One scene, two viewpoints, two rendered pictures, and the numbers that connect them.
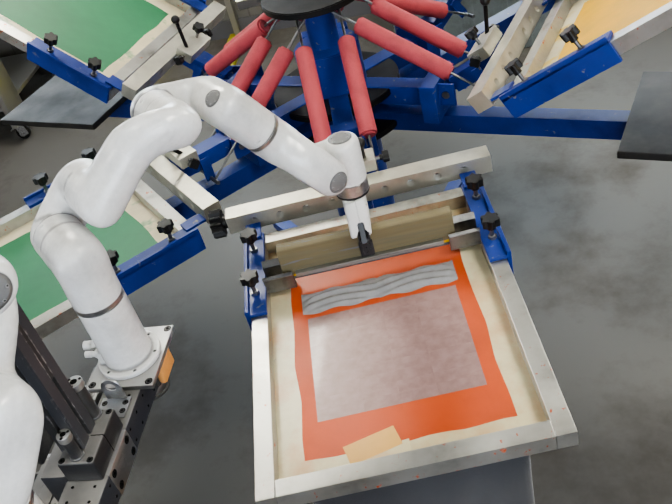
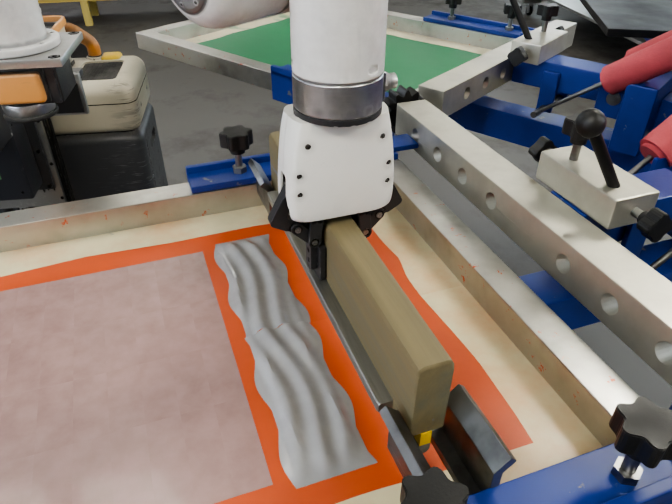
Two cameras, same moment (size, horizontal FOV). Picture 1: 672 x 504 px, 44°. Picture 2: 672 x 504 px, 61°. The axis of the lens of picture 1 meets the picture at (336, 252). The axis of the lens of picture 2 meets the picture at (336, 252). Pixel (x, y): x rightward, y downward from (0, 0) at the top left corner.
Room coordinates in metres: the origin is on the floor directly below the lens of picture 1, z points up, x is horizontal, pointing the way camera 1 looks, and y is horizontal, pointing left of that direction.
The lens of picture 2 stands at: (1.29, -0.50, 1.37)
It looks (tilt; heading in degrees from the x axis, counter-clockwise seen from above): 36 degrees down; 65
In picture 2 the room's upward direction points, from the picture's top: straight up
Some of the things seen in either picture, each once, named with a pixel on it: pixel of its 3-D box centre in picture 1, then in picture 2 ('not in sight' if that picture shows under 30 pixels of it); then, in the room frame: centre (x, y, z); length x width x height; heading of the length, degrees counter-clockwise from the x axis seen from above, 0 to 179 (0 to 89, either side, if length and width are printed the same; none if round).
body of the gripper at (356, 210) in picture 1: (356, 206); (337, 154); (1.49, -0.07, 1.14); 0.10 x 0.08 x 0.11; 175
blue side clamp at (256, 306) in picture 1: (257, 279); (296, 178); (1.55, 0.20, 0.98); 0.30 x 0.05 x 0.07; 175
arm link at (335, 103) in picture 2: (350, 181); (345, 86); (1.50, -0.07, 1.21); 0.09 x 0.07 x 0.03; 175
